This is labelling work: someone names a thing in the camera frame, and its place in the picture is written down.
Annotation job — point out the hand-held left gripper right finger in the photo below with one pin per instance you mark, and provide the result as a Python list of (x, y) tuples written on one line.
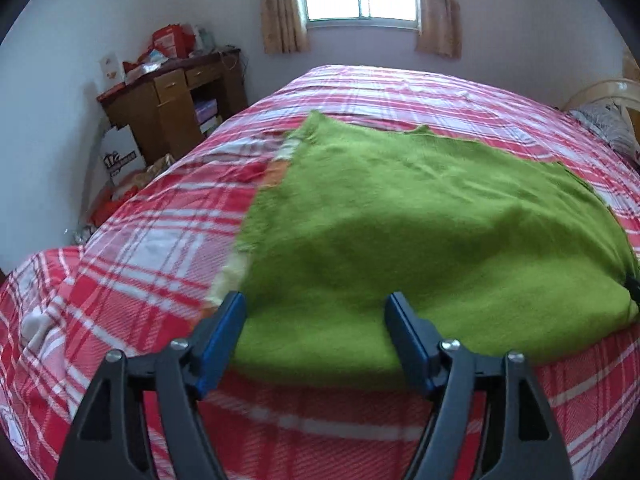
[(412, 345)]

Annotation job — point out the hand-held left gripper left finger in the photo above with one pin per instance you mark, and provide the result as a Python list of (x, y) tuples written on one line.
[(220, 345)]

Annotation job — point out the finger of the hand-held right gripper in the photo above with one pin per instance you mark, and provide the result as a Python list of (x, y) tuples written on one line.
[(635, 287)]

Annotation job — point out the green orange striped knit sweater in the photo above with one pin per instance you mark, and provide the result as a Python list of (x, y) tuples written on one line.
[(425, 240)]

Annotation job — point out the bed with red plaid sheet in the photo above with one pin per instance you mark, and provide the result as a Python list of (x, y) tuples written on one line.
[(150, 240)]

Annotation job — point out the striped pillow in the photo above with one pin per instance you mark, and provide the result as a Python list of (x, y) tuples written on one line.
[(607, 127)]

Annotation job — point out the red plastic bag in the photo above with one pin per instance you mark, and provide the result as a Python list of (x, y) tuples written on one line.
[(110, 207)]

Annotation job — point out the woven basket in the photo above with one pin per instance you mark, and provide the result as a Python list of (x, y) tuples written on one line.
[(160, 166)]

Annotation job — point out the cream wooden headboard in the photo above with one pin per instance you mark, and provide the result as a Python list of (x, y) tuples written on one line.
[(600, 89)]

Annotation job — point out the white paper bag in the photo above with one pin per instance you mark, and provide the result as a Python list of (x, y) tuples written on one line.
[(120, 155)]

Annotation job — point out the stack of books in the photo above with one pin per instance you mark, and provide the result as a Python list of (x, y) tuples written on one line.
[(207, 115)]

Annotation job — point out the brown wooden desk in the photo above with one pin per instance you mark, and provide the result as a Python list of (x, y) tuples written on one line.
[(170, 115)]

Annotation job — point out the white card with hearts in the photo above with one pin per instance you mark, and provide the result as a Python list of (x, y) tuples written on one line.
[(111, 70)]

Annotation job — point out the red gift box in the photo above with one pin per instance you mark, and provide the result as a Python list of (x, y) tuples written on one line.
[(172, 42)]

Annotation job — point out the beige patterned curtain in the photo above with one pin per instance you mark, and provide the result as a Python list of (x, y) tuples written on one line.
[(440, 10), (282, 10)]

